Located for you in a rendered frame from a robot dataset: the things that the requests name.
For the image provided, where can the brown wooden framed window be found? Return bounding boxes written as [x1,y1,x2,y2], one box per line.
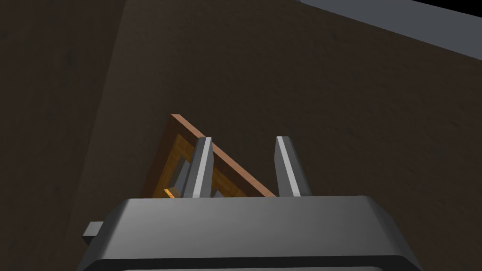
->
[141,113,277,199]

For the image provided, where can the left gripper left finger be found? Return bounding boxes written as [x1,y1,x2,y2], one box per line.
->
[182,137,215,199]

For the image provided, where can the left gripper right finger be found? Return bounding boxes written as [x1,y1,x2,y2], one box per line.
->
[274,136,313,198]

